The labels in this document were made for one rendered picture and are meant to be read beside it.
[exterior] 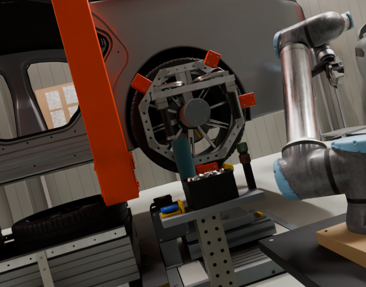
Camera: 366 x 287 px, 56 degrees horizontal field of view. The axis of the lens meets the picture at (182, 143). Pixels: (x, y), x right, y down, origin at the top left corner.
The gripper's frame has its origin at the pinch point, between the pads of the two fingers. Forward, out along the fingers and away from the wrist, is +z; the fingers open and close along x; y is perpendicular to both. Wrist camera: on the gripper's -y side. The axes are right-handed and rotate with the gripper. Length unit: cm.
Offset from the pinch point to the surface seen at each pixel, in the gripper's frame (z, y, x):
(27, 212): -141, -428, 259
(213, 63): -15, -58, -21
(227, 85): 11, -52, -25
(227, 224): 48, -69, 41
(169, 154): 24, -90, 0
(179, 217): 73, -78, -17
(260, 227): 49, -51, 48
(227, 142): 17, -59, 9
